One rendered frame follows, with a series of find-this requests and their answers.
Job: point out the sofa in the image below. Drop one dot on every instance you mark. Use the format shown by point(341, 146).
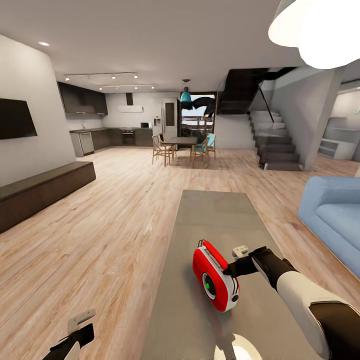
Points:
point(330, 209)

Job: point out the radio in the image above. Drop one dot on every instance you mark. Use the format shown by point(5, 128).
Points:
point(208, 266)

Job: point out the room light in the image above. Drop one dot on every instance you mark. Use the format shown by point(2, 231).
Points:
point(287, 23)
point(185, 96)

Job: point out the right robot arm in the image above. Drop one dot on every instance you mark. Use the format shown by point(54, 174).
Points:
point(330, 324)

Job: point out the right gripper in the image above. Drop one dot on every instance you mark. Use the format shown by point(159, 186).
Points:
point(237, 268)

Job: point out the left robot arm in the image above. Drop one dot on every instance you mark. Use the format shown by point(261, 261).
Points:
point(69, 347)

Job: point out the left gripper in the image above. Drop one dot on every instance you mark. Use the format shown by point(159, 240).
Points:
point(85, 334)

